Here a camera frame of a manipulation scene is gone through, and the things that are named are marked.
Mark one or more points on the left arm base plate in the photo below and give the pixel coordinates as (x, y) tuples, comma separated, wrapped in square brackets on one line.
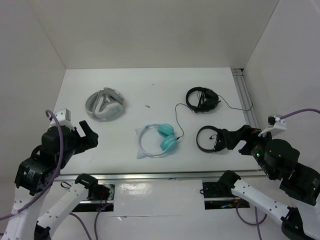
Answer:
[(100, 200)]

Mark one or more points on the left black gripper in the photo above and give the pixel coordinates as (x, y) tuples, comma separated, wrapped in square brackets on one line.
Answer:
[(89, 140)]

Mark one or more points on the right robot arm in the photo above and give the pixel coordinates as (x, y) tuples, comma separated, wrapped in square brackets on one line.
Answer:
[(279, 161)]

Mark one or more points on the aluminium front rail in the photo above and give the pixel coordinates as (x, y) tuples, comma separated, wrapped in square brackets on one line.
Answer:
[(162, 176)]

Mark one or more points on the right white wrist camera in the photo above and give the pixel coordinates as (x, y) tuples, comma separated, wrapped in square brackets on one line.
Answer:
[(276, 126)]

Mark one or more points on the aluminium side rail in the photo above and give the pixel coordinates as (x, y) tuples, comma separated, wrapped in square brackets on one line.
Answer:
[(244, 97)]

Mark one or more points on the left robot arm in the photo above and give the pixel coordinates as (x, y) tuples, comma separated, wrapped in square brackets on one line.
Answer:
[(33, 183)]

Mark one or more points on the grey white headphones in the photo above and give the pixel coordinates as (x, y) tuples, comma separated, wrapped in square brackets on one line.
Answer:
[(105, 105)]

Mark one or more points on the black headband headphones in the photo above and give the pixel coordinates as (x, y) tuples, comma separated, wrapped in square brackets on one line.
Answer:
[(210, 139)]

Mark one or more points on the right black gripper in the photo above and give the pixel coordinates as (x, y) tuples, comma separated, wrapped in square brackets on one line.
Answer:
[(247, 133)]

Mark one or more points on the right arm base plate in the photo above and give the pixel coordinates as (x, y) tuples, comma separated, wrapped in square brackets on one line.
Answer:
[(215, 199)]

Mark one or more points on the black wired headphones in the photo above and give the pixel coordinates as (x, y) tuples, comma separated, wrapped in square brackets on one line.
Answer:
[(208, 100)]

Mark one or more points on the teal white cat-ear headphones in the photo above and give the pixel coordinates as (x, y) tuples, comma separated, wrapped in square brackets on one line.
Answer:
[(155, 140)]

